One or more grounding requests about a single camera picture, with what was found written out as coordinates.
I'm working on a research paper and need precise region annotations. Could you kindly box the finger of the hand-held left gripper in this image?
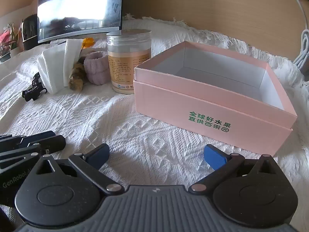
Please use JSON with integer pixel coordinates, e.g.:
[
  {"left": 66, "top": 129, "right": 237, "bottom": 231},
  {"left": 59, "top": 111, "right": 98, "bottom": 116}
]
[
  {"left": 0, "top": 135, "right": 66, "bottom": 169},
  {"left": 0, "top": 130, "right": 56, "bottom": 146}
]

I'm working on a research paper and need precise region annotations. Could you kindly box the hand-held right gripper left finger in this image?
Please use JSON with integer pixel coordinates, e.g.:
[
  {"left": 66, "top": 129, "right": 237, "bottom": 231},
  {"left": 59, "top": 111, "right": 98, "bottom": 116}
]
[{"left": 36, "top": 143, "right": 125, "bottom": 195}]

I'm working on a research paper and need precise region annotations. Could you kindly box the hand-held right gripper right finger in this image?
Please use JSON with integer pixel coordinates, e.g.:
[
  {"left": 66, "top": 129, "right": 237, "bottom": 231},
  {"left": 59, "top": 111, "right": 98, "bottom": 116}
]
[{"left": 189, "top": 144, "right": 278, "bottom": 195}]

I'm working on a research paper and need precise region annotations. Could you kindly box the brown furry pendant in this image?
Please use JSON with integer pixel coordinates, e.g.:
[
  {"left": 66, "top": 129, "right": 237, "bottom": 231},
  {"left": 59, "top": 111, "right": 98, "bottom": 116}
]
[{"left": 68, "top": 56, "right": 87, "bottom": 92}]

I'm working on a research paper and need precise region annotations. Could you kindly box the white woven blanket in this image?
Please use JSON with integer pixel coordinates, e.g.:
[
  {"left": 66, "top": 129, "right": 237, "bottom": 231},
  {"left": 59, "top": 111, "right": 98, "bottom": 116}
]
[{"left": 0, "top": 13, "right": 309, "bottom": 225}]

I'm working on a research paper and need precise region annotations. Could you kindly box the black hair claw clip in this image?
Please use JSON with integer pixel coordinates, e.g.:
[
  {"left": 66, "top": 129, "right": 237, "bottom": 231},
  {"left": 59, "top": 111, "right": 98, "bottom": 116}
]
[{"left": 22, "top": 72, "right": 48, "bottom": 102}]

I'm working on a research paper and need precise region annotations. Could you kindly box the pink cardboard box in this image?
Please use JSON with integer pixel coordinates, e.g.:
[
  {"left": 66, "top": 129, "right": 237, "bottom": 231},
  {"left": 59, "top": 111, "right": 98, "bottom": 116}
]
[{"left": 133, "top": 41, "right": 298, "bottom": 157}]

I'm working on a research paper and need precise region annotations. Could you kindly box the clear plastic jar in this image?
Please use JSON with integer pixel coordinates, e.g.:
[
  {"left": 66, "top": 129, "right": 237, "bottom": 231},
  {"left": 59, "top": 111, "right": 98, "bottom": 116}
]
[{"left": 106, "top": 29, "right": 152, "bottom": 95}]

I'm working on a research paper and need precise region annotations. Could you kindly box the pink flower plant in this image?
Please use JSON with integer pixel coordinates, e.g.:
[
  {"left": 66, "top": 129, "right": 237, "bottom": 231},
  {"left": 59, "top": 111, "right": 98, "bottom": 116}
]
[{"left": 0, "top": 22, "right": 23, "bottom": 63}]

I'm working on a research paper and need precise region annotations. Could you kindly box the black round speaker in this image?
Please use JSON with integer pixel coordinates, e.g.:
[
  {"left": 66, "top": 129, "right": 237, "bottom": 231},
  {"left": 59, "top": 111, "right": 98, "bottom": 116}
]
[{"left": 21, "top": 14, "right": 39, "bottom": 52}]

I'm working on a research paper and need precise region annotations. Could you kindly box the orange plastic ornament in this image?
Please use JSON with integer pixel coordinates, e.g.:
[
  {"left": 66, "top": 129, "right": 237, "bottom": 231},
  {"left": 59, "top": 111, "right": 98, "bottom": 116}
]
[{"left": 81, "top": 38, "right": 94, "bottom": 50}]

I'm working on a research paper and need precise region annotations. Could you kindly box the curved black monitor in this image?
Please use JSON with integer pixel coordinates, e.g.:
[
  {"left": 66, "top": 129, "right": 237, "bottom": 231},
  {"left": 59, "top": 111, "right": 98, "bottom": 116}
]
[{"left": 37, "top": 0, "right": 123, "bottom": 44}]

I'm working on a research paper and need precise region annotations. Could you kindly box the white cable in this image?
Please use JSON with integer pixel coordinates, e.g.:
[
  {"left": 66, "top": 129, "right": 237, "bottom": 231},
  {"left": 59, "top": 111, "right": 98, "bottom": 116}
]
[{"left": 283, "top": 0, "right": 309, "bottom": 68}]

